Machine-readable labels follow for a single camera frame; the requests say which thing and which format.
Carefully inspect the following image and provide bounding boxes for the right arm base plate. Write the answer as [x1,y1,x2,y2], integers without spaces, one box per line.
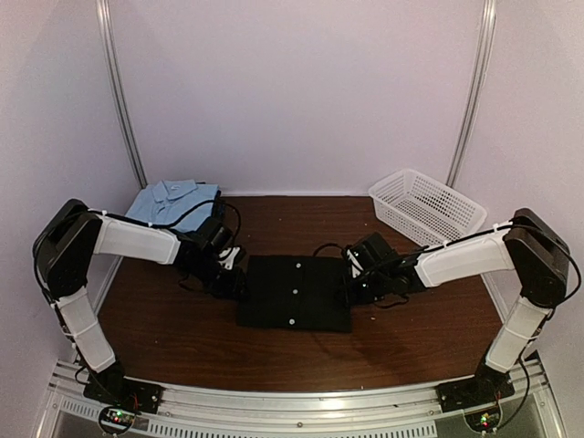
[436,377,515,434]

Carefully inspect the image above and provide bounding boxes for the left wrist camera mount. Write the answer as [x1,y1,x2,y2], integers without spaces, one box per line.
[218,245,242,270]

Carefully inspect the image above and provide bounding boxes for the aluminium corner post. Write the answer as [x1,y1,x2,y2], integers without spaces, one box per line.
[95,0,148,189]
[446,0,497,188]

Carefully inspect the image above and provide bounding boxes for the right aluminium corner post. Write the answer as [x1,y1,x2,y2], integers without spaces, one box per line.
[446,0,497,188]

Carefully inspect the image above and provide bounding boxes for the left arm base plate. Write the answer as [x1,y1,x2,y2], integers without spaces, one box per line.
[83,379,163,436]

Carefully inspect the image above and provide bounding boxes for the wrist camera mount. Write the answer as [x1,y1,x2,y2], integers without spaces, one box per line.
[344,249,363,278]
[218,245,242,270]

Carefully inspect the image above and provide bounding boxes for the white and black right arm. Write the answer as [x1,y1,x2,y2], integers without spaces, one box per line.
[343,208,579,403]

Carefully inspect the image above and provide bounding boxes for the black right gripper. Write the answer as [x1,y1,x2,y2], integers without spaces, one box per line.
[334,270,391,307]

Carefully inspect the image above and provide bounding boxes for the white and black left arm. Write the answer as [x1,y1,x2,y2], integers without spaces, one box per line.
[32,199,246,405]

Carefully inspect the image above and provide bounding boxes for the aluminium front rail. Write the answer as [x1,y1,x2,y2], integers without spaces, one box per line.
[32,359,568,437]

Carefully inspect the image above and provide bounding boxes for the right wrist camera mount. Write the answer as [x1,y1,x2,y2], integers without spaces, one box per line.
[344,249,363,278]

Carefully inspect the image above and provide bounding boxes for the black long sleeve shirt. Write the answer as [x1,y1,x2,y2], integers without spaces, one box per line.
[235,255,352,333]

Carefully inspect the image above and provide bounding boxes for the left aluminium corner post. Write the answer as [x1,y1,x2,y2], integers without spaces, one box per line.
[95,0,148,189]

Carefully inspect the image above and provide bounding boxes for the light blue folded shirt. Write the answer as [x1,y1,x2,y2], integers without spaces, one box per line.
[125,180,219,233]

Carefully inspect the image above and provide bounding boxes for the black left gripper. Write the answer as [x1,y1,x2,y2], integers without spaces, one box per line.
[187,256,251,301]

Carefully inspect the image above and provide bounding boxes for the white plastic mesh basket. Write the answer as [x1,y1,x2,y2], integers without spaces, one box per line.
[368,169,487,245]

